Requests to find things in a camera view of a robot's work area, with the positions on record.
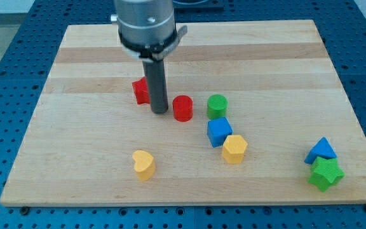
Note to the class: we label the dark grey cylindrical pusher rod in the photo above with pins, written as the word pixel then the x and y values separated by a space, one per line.
pixel 156 85

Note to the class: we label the blue perforated table plate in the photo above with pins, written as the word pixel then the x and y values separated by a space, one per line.
pixel 27 61

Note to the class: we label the red star block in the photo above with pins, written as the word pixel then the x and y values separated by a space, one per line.
pixel 141 91

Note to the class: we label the yellow hexagon block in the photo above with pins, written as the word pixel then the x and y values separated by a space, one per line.
pixel 234 148

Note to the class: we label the red cylinder block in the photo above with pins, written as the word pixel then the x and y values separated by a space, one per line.
pixel 182 108

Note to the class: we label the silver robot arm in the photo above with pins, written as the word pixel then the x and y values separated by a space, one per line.
pixel 147 31

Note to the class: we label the green cylinder block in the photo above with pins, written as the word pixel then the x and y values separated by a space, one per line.
pixel 216 106

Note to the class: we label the wooden board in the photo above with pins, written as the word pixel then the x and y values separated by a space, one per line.
pixel 283 96

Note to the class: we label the green star block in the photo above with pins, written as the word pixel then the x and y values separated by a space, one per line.
pixel 325 173

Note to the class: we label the blue cube block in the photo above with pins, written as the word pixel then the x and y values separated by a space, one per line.
pixel 217 131

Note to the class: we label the blue triangle block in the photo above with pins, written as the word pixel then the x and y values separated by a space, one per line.
pixel 321 149

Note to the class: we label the yellow heart block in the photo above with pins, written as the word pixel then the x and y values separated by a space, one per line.
pixel 144 165

